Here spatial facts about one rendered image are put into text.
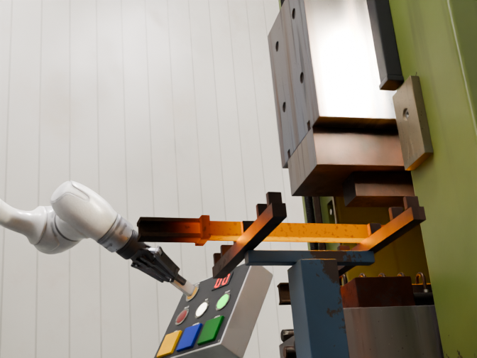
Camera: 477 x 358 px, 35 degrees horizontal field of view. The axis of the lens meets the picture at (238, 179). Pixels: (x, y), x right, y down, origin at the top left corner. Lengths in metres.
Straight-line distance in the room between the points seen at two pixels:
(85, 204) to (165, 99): 3.52
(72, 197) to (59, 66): 3.16
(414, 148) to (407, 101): 0.10
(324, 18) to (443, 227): 0.62
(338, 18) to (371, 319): 0.75
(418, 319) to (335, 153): 0.44
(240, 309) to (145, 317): 2.69
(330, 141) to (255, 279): 0.54
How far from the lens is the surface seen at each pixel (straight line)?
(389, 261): 1.98
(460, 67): 1.45
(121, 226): 1.93
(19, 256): 4.40
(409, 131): 1.56
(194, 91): 5.57
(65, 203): 1.89
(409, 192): 1.81
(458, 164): 1.43
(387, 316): 1.49
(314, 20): 1.83
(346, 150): 1.74
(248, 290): 2.08
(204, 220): 1.12
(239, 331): 2.03
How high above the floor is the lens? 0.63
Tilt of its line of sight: 22 degrees up
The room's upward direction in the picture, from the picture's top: 5 degrees counter-clockwise
